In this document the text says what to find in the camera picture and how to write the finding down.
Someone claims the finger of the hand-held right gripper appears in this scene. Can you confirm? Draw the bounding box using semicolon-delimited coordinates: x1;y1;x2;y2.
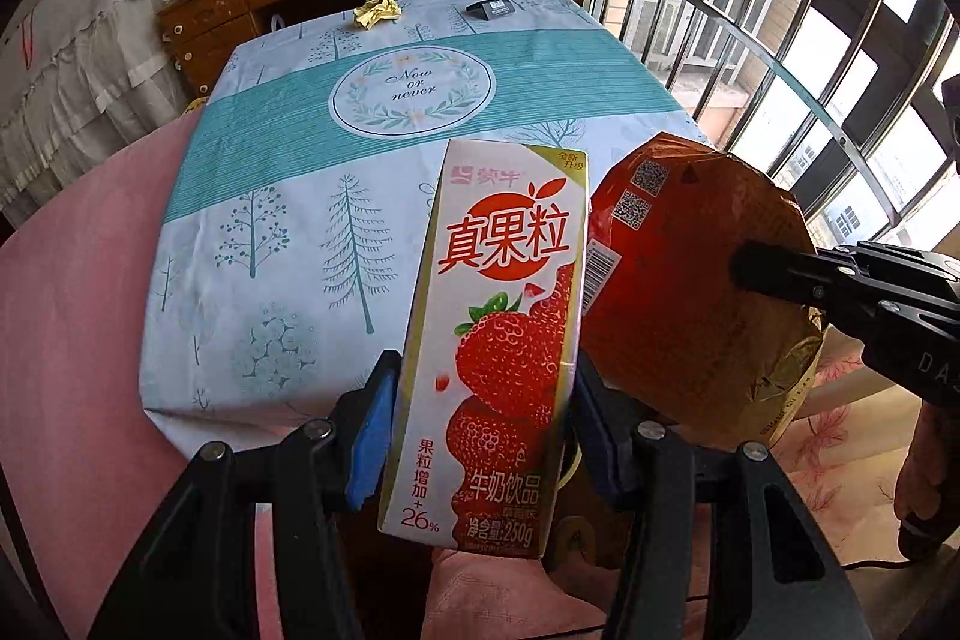
729;239;960;330
829;239;960;275

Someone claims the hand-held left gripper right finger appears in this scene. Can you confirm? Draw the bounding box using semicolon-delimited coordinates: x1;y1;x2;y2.
572;353;877;640

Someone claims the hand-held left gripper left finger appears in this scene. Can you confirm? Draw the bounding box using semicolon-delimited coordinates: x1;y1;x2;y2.
86;349;404;640

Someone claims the orange gold foil bag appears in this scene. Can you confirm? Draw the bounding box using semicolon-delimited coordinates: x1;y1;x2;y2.
581;131;828;450

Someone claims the strawberry milk carton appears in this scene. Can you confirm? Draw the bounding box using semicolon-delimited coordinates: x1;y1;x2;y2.
377;139;590;560

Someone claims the person's right hand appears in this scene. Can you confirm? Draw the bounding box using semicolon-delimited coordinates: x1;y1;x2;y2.
892;400;960;558

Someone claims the metal window grille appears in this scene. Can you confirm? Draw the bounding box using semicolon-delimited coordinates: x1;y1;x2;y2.
581;0;960;266

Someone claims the floral pink curtain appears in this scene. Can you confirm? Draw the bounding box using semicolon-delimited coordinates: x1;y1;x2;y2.
772;329;931;640

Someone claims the person's pink fleece clothing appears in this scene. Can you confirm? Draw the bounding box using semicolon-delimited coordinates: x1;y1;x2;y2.
424;542;623;640

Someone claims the tree print tablecloth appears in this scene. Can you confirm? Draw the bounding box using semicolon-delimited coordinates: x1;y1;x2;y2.
135;0;713;453

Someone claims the pink cloth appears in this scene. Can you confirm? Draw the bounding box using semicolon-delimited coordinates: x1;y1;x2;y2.
0;104;391;640

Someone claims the crumpled yellow paper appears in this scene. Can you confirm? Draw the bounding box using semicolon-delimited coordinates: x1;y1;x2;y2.
352;0;402;30

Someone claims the wooden desk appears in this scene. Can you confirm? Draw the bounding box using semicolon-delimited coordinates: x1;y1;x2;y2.
156;0;361;94

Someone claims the white lace dust cover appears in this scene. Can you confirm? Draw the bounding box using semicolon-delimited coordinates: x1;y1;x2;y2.
0;0;192;214

